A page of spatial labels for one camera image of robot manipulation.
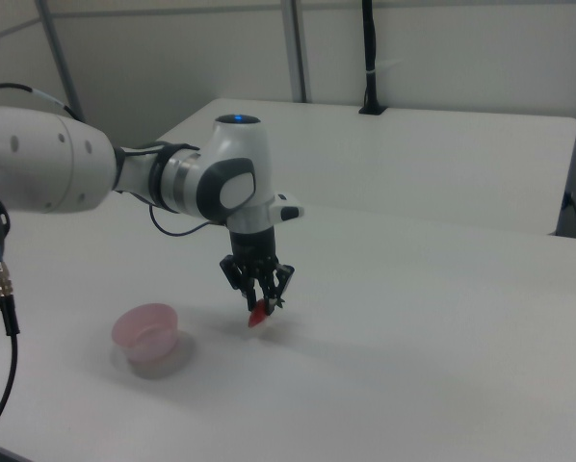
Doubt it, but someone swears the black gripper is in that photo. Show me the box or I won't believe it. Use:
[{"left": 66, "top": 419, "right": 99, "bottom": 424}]
[{"left": 219, "top": 224, "right": 297, "bottom": 312}]

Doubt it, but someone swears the red strawberry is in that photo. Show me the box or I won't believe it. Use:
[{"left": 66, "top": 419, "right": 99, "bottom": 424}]
[{"left": 246, "top": 295, "right": 287, "bottom": 330}]

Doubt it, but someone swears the pink plastic bowl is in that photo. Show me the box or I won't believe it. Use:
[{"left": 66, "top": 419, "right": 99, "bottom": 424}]
[{"left": 110, "top": 301, "right": 180, "bottom": 364}]

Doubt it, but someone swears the white side table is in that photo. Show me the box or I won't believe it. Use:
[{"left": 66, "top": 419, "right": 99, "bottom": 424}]
[{"left": 155, "top": 97, "right": 576, "bottom": 238}]

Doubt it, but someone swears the thin blue cable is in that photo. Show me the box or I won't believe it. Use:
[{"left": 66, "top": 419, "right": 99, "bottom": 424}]
[{"left": 147, "top": 205, "right": 232, "bottom": 238}]

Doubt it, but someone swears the grey metal partition post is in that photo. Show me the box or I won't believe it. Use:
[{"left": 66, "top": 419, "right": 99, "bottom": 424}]
[
  {"left": 281, "top": 0, "right": 314, "bottom": 103},
  {"left": 34, "top": 0, "right": 86, "bottom": 122}
]

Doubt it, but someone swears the black camera stand, white band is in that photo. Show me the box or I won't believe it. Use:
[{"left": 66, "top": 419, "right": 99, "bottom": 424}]
[{"left": 357, "top": 0, "right": 390, "bottom": 116}]

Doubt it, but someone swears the black cable with metal connector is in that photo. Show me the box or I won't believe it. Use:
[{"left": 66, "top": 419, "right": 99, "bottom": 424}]
[{"left": 0, "top": 158, "right": 23, "bottom": 442}]

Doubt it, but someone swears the black cable with white label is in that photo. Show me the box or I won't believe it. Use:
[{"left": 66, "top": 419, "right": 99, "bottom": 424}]
[{"left": 0, "top": 83, "right": 86, "bottom": 123}]

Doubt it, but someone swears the black cable at table edge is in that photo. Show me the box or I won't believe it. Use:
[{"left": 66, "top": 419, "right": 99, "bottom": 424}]
[{"left": 561, "top": 191, "right": 576, "bottom": 238}]

